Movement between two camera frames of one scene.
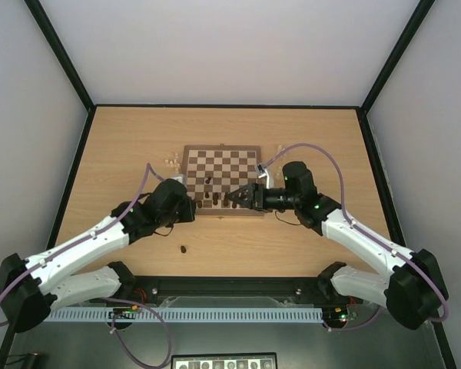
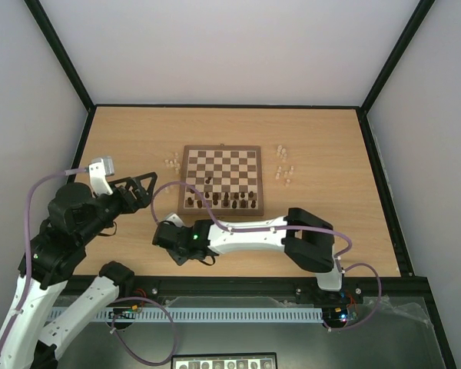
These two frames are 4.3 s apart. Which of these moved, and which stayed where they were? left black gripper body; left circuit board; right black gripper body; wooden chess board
Moved: left black gripper body; right black gripper body
Stayed: wooden chess board; left circuit board
